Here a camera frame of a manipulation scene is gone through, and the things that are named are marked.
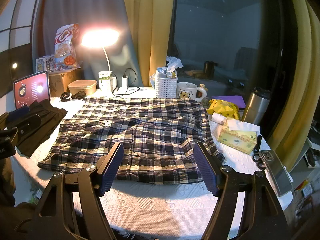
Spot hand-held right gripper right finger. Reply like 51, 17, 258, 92
194, 142, 293, 240

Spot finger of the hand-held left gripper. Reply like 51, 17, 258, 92
11, 114, 42, 146
5, 105, 30, 126

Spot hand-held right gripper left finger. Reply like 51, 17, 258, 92
27, 142, 125, 240

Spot plaid pants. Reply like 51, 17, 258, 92
37, 97, 227, 185

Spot black cloth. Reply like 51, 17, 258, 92
15, 99, 68, 158

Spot tablet computer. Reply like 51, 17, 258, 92
13, 70, 52, 110

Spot yellow tissue box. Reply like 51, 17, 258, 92
217, 119, 260, 155

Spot cardboard box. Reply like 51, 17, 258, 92
48, 69, 84, 98

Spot white paper roll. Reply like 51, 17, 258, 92
211, 112, 227, 125

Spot small printed box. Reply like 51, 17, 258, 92
35, 54, 57, 73

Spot black scissors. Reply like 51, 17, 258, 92
251, 135, 265, 169

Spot yellow bag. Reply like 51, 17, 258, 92
206, 99, 240, 120

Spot brown food container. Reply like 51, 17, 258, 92
67, 79, 98, 96

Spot smartphone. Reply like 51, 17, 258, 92
259, 149, 293, 197

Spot purple cloth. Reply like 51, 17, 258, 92
211, 95, 247, 110

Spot snack bag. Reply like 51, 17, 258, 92
54, 24, 82, 70

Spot white blue flat box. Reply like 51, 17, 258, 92
117, 86, 140, 93

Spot steel tumbler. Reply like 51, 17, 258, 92
241, 87, 272, 126

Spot white bear mug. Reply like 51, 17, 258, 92
177, 82, 207, 102

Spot green and white carton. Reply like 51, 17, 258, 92
98, 71, 117, 92

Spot white plastic basket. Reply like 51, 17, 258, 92
155, 75, 178, 99

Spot dark vacuum flask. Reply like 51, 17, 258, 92
203, 60, 215, 78

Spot white desk lamp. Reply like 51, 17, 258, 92
80, 29, 120, 78

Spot white plastic bag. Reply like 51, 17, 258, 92
149, 56, 184, 80

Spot grey curtain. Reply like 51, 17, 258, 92
41, 0, 144, 87

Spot yellow curtain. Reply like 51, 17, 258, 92
265, 0, 320, 170
121, 0, 175, 88

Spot black cable bundle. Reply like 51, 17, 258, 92
60, 91, 87, 102

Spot white charger with cable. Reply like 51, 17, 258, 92
112, 67, 137, 97

